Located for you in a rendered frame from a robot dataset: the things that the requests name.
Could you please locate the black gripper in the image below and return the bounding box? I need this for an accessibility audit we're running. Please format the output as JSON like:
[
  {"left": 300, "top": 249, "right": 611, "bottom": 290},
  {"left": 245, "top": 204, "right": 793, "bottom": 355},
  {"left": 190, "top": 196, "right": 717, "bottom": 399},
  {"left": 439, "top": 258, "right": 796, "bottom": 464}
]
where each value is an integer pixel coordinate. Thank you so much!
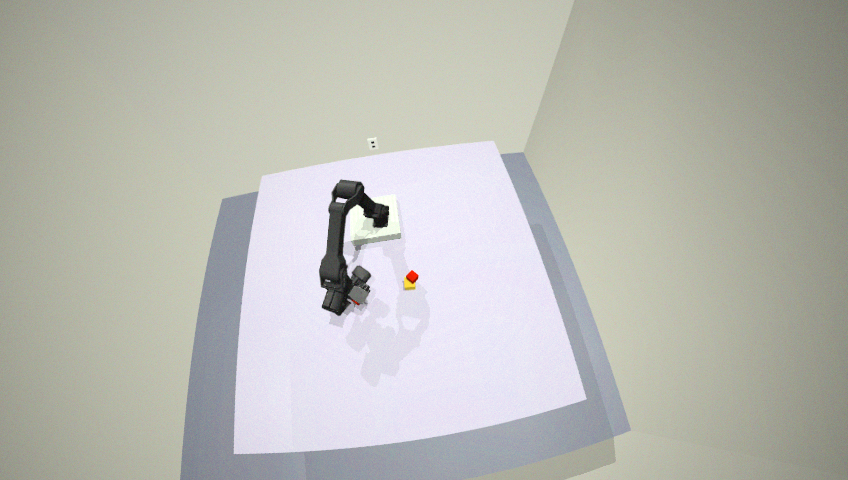
[{"left": 334, "top": 266, "right": 371, "bottom": 316}]

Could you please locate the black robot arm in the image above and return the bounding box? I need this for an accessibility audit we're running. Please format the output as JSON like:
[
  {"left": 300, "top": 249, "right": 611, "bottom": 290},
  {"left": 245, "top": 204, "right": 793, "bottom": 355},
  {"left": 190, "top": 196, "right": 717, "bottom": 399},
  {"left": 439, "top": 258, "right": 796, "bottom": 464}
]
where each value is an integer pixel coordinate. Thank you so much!
[{"left": 319, "top": 179, "right": 389, "bottom": 313}]

